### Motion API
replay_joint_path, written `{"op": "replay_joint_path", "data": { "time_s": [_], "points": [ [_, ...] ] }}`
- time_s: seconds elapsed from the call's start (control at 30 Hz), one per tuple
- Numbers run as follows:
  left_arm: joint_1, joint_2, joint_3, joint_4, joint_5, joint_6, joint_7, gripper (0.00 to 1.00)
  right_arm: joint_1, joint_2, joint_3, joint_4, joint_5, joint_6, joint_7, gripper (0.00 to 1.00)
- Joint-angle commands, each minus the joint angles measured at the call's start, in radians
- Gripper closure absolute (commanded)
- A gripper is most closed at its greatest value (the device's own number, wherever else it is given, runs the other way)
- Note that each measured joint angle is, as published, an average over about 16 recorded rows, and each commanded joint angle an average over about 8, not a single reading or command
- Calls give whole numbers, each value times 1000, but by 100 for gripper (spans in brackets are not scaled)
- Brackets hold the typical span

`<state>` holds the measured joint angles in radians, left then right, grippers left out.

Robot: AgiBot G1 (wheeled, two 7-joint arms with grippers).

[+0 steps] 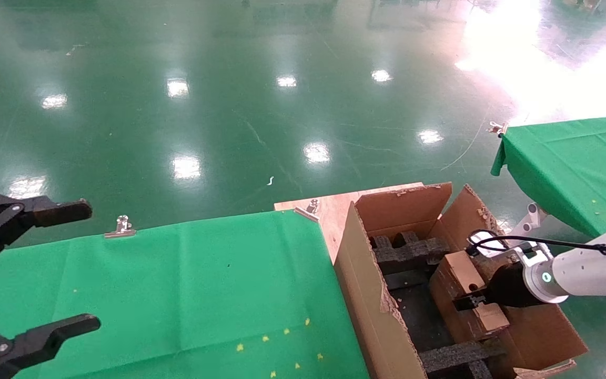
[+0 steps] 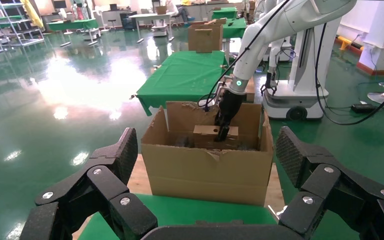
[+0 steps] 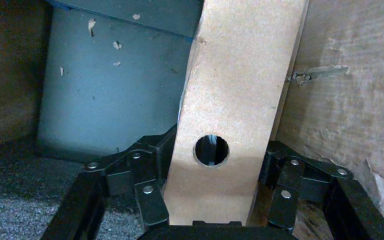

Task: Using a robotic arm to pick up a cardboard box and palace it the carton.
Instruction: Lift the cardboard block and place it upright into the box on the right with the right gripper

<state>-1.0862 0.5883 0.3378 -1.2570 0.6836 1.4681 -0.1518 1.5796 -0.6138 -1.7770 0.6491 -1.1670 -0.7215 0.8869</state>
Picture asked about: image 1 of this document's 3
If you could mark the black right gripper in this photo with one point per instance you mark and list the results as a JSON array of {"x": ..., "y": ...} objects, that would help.
[{"x": 508, "y": 287}]

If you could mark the small brown cardboard box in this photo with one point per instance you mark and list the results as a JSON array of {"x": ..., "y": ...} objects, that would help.
[{"x": 458, "y": 268}]

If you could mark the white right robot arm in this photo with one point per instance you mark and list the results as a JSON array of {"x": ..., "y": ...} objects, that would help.
[{"x": 597, "y": 268}]

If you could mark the large open cardboard carton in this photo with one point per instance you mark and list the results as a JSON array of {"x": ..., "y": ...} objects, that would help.
[{"x": 371, "y": 316}]

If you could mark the silver binder clip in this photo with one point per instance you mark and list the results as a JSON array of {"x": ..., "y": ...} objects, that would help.
[
  {"x": 120, "y": 227},
  {"x": 497, "y": 128},
  {"x": 309, "y": 209}
]

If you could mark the green table cloth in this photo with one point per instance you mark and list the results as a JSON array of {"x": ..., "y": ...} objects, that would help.
[
  {"x": 571, "y": 163},
  {"x": 150, "y": 295}
]

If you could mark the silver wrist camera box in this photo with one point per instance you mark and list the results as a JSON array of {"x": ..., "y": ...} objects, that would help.
[{"x": 485, "y": 239}]

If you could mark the silver camera mount bracket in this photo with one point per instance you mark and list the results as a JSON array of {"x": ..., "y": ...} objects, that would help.
[{"x": 530, "y": 216}]

